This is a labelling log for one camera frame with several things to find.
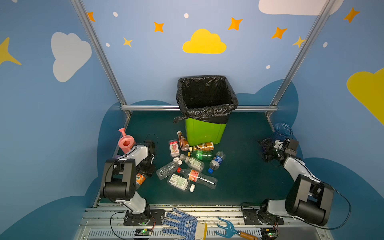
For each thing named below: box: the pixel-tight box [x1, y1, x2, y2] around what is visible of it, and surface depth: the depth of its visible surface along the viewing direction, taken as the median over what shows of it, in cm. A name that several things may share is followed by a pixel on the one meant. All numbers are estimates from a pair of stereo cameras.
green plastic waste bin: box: [185, 118, 227, 147], surface depth 93 cm
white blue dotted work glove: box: [161, 206, 208, 240], surface depth 73 cm
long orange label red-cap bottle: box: [177, 167, 218, 190], surface depth 86 cm
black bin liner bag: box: [173, 75, 239, 124], surface depth 86 cm
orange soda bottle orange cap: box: [136, 173, 146, 185], surface depth 84 cm
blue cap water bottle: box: [208, 151, 226, 174], surface depth 92 cm
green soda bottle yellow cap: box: [187, 150, 213, 160], surface depth 95 cm
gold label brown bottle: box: [189, 141, 215, 152], surface depth 98 cm
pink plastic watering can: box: [118, 127, 136, 154], surface depth 92 cm
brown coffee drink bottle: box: [177, 130, 190, 152], surface depth 100 cm
